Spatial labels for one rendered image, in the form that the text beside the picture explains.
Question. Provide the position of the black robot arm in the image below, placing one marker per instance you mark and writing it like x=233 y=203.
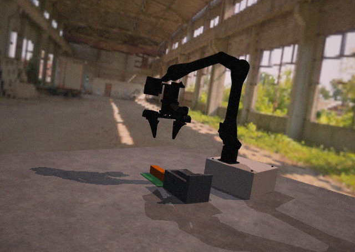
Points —
x=228 y=129

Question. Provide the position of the orange l-shaped part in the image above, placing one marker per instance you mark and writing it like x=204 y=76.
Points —
x=157 y=172

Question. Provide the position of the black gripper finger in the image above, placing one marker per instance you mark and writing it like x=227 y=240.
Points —
x=176 y=128
x=153 y=125

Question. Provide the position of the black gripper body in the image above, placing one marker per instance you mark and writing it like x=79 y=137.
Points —
x=154 y=115

